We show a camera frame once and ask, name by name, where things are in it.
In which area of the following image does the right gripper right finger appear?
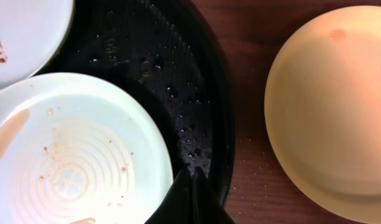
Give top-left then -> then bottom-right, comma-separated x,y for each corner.
193,167 -> 234,224

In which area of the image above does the yellow plate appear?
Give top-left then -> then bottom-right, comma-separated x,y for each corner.
264,6 -> 381,223

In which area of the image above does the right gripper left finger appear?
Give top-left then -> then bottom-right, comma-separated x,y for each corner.
145,169 -> 191,224

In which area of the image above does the round black tray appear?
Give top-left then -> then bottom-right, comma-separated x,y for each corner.
34,0 -> 236,208

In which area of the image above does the light blue plate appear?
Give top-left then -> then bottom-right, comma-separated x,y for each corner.
0,0 -> 75,91
0,73 -> 173,223

